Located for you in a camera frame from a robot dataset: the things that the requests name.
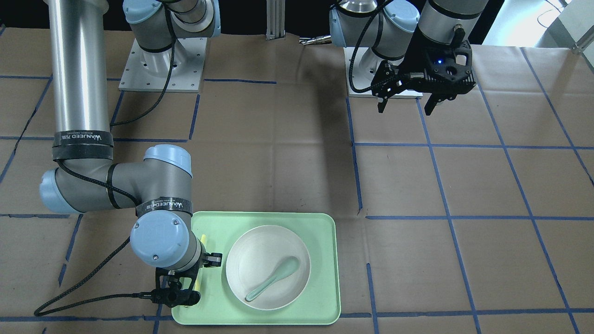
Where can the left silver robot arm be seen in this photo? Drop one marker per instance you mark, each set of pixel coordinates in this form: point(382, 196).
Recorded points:
point(397, 47)

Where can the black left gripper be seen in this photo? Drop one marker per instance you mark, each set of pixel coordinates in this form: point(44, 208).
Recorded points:
point(421, 54)

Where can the yellow plastic fork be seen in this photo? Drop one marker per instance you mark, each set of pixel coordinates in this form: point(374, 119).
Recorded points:
point(203, 241)

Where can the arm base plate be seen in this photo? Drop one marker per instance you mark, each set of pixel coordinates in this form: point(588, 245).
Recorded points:
point(365, 66)
point(145, 71)

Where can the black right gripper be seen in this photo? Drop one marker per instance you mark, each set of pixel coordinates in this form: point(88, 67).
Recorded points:
point(213, 259)

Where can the aluminium frame post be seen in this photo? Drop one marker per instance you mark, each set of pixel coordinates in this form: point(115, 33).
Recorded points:
point(275, 19)

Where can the mint green tray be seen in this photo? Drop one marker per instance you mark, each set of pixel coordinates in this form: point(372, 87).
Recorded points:
point(319, 304)

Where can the teal plastic spoon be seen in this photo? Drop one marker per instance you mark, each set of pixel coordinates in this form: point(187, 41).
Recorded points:
point(286, 268)

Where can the beige round plate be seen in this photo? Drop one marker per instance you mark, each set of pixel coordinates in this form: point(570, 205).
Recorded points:
point(253, 258)

